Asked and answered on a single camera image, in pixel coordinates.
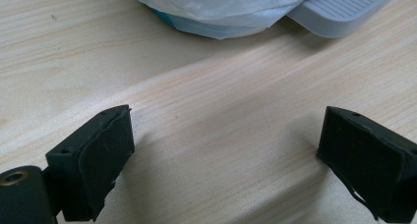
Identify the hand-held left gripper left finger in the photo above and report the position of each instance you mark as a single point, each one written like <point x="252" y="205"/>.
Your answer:
<point x="95" y="158"/>

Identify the grey drain tray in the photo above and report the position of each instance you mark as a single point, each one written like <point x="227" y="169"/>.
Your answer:
<point x="344" y="11"/>

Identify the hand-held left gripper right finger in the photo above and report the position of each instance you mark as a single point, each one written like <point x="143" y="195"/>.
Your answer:
<point x="367" y="158"/>

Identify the white translucent plastic bag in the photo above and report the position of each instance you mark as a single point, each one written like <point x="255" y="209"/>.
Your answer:
<point x="216" y="8"/>

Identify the blue bin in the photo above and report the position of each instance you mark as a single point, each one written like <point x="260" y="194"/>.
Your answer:
<point x="209" y="27"/>

